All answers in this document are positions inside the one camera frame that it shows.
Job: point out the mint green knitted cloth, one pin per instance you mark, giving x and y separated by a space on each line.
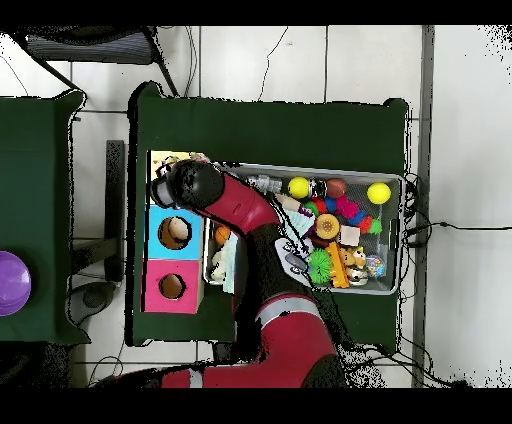
230 260

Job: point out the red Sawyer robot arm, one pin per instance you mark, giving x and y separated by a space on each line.
292 344

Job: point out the wooden box with three holes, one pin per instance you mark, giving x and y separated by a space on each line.
188 304

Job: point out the silver mesh bin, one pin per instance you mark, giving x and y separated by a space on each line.
386 248

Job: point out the plain wooden cube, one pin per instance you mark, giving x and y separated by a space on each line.
288 202
349 236

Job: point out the small orange basketball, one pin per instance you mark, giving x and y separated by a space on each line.
222 235

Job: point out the plain yellow ball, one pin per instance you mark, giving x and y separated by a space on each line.
299 187
378 193

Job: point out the toy hamburger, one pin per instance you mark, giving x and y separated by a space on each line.
327 226

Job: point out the small brown football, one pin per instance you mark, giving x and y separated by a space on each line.
336 188

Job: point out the black standing panel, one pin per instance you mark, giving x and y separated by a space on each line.
115 180

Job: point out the grey round stand base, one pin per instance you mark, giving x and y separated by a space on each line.
94 298

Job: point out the dark green side table cloth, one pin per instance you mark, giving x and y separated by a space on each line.
40 132

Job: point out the black metal chair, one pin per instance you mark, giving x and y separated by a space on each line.
92 48

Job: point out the purple plastic bowl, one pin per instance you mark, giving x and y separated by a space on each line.
12 284

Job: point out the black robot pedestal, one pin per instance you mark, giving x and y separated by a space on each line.
224 354

